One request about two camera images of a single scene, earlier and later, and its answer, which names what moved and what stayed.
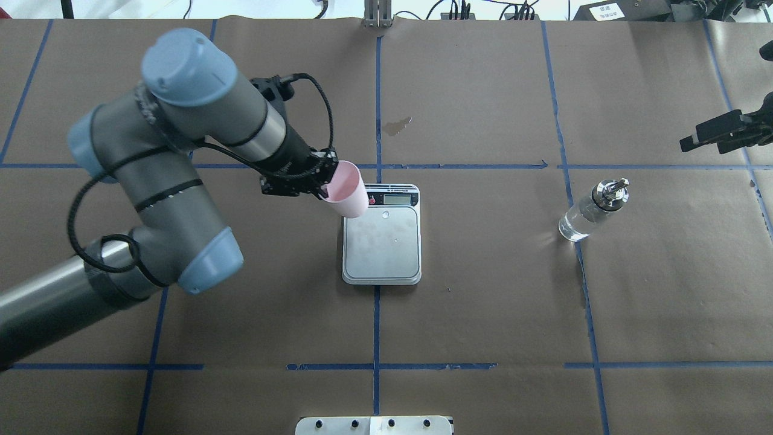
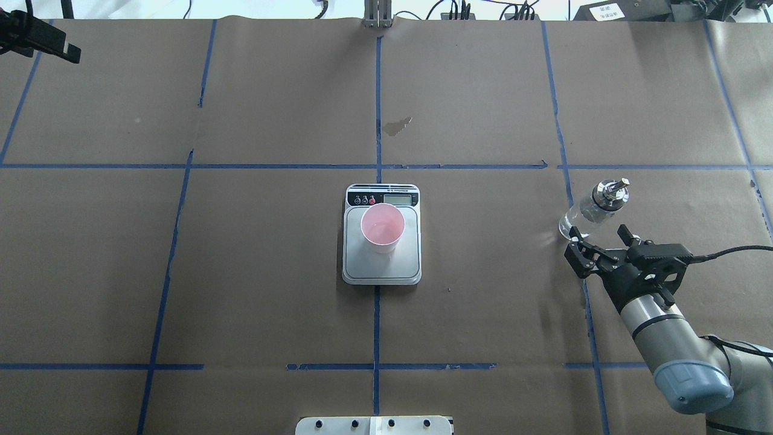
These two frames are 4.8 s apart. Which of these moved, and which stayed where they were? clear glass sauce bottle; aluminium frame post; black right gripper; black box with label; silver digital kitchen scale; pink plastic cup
Moved: black right gripper; pink plastic cup
Stayed: silver digital kitchen scale; clear glass sauce bottle; black box with label; aluminium frame post
